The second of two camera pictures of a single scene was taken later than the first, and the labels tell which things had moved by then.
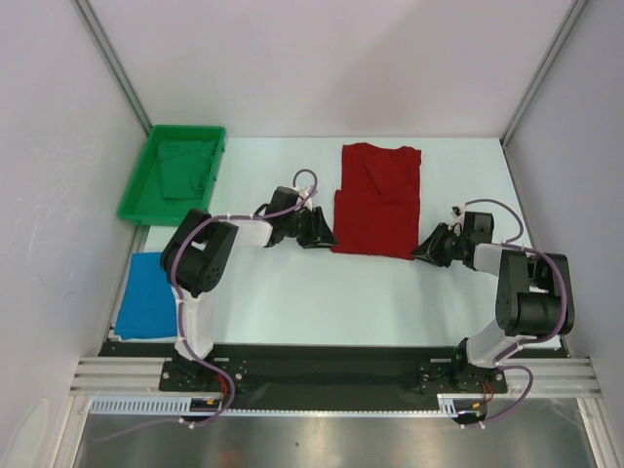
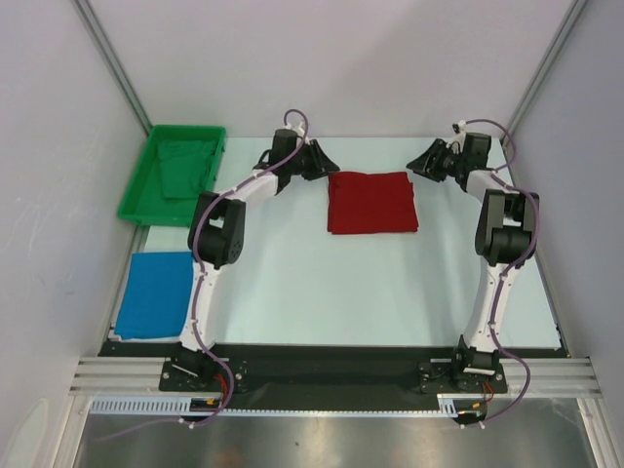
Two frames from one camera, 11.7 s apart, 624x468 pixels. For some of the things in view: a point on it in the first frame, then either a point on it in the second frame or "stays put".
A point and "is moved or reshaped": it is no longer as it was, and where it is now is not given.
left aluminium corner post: (105, 48) stays put
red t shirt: (376, 211) is moved or reshaped
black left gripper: (319, 231) -> (321, 165)
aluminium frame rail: (122, 376) stays put
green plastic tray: (175, 175) stays put
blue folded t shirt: (148, 306) stays put
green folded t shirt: (183, 167) stays put
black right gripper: (430, 251) -> (427, 166)
